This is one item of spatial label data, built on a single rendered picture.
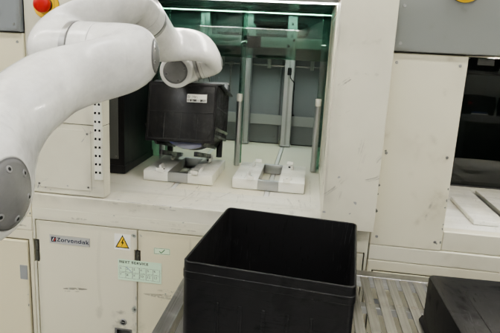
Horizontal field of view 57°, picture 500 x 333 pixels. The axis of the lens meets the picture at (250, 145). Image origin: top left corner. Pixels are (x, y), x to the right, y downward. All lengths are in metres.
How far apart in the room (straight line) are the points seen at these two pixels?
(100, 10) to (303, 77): 1.24
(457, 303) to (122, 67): 0.68
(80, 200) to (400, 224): 0.81
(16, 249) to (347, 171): 0.91
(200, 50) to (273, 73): 0.89
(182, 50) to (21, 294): 0.82
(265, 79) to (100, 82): 1.33
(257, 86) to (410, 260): 1.08
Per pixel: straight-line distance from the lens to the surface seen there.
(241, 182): 1.35
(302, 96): 1.99
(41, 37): 0.84
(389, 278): 1.18
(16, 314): 1.53
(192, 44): 1.13
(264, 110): 2.01
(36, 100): 0.62
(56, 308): 1.46
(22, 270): 1.45
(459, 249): 1.24
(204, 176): 1.37
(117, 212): 1.26
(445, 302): 0.91
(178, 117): 1.39
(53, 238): 1.37
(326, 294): 0.74
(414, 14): 1.10
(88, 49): 0.73
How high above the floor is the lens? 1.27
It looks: 12 degrees down
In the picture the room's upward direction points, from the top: 3 degrees clockwise
